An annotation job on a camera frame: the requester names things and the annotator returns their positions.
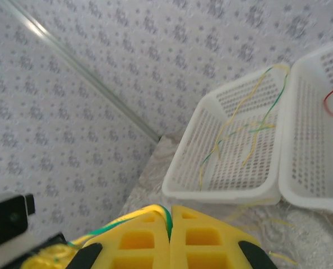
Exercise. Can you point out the white perforated plastic basket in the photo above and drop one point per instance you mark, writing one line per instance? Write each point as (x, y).
(304, 140)
(189, 168)

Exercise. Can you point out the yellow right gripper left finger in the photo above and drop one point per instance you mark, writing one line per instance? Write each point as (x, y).
(161, 252)

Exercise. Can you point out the aluminium frame post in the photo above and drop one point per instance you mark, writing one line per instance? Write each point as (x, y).
(82, 70)

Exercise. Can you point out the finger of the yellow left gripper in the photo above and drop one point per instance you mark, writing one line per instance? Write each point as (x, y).
(46, 257)

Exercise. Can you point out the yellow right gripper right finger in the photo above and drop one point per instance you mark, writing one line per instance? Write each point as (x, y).
(200, 246)

